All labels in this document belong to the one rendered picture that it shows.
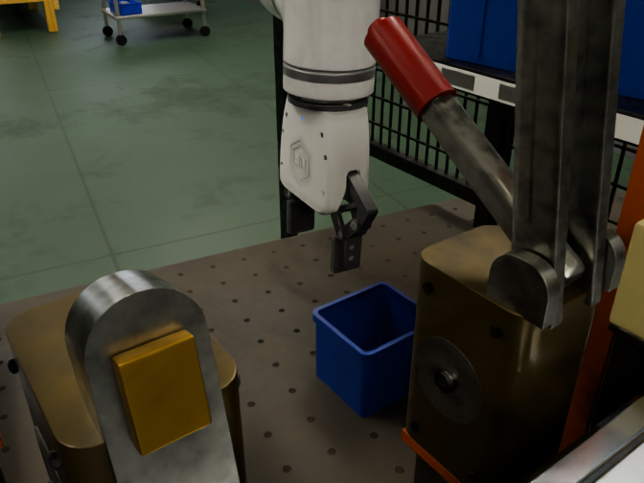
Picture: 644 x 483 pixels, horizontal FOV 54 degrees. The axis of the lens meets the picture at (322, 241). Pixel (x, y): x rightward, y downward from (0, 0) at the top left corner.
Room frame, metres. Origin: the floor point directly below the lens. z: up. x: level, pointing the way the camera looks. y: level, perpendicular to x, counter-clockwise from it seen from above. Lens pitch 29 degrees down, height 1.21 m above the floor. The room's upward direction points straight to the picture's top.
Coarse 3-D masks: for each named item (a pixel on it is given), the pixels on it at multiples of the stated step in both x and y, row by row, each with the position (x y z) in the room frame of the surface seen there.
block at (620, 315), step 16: (640, 224) 0.27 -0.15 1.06; (640, 240) 0.27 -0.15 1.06; (640, 256) 0.26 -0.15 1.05; (624, 272) 0.27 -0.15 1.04; (640, 272) 0.26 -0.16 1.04; (624, 288) 0.27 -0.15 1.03; (640, 288) 0.26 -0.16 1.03; (624, 304) 0.27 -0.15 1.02; (640, 304) 0.26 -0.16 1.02; (624, 320) 0.26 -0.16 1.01; (640, 320) 0.26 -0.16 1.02; (624, 336) 0.26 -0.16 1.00; (640, 336) 0.26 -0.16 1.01; (624, 352) 0.26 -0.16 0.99; (640, 352) 0.26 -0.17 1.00; (608, 368) 0.27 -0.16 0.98; (624, 368) 0.26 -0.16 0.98; (640, 368) 0.26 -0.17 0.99; (608, 384) 0.27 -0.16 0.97; (624, 384) 0.26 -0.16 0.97; (640, 384) 0.25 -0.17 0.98; (608, 400) 0.26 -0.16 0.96; (624, 400) 0.26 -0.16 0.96; (592, 416) 0.27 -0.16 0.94
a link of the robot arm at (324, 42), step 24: (288, 0) 0.56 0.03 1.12; (312, 0) 0.54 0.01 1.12; (336, 0) 0.54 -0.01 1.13; (360, 0) 0.55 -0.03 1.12; (288, 24) 0.56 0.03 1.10; (312, 24) 0.54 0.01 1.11; (336, 24) 0.54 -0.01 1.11; (360, 24) 0.55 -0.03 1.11; (288, 48) 0.56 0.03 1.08; (312, 48) 0.54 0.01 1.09; (336, 48) 0.54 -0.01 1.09; (360, 48) 0.55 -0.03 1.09; (336, 72) 0.54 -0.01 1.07
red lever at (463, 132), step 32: (384, 32) 0.32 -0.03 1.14; (384, 64) 0.31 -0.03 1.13; (416, 64) 0.30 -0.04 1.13; (416, 96) 0.29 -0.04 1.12; (448, 96) 0.30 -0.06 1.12; (448, 128) 0.28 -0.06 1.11; (480, 160) 0.27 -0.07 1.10; (480, 192) 0.26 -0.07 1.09; (512, 192) 0.25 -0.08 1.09; (512, 224) 0.25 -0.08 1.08; (576, 256) 0.23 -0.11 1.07
